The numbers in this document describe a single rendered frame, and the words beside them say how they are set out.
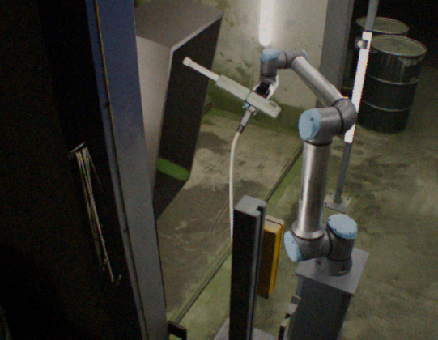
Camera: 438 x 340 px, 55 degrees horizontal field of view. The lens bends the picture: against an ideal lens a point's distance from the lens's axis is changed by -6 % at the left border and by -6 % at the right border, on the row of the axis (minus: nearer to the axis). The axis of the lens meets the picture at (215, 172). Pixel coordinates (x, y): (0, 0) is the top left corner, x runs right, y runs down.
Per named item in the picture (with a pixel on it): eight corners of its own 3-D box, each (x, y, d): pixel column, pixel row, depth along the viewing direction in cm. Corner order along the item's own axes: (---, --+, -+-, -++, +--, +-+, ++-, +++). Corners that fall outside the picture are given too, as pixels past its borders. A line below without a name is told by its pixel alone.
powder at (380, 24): (413, 26, 466) (413, 25, 466) (398, 38, 432) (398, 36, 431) (367, 16, 493) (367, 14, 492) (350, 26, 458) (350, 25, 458)
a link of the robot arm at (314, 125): (327, 262, 202) (348, 114, 164) (292, 270, 199) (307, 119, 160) (313, 243, 215) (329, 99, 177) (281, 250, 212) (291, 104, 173)
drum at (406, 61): (353, 107, 489) (366, 31, 437) (403, 113, 478) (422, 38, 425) (354, 132, 443) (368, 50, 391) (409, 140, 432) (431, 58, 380)
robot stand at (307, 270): (346, 324, 260) (369, 252, 222) (329, 363, 239) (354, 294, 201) (299, 306, 272) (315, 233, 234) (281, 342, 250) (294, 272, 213)
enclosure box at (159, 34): (97, 210, 267) (103, 24, 189) (146, 158, 312) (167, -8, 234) (146, 234, 261) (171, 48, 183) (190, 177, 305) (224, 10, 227)
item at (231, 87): (263, 142, 208) (283, 105, 193) (260, 146, 205) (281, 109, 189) (175, 91, 212) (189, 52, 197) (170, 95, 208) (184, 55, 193)
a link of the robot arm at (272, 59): (279, 46, 216) (278, 69, 223) (257, 48, 214) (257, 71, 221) (287, 52, 209) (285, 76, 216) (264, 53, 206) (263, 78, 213)
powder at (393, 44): (367, 35, 437) (367, 33, 436) (420, 41, 426) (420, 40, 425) (370, 53, 395) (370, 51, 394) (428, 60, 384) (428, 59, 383)
